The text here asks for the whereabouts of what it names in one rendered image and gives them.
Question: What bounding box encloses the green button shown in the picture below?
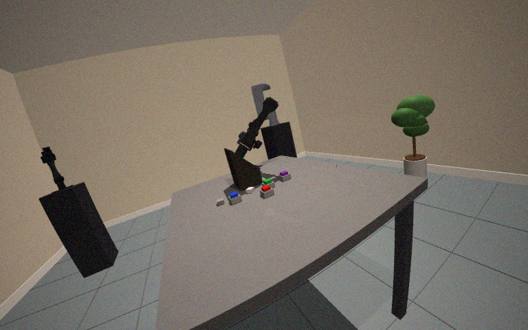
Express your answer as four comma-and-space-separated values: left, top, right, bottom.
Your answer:
262, 179, 275, 188

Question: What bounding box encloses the red button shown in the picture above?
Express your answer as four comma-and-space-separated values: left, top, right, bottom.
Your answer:
260, 185, 274, 198

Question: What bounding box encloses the purple button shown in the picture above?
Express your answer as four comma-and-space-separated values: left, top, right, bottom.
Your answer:
278, 171, 292, 181

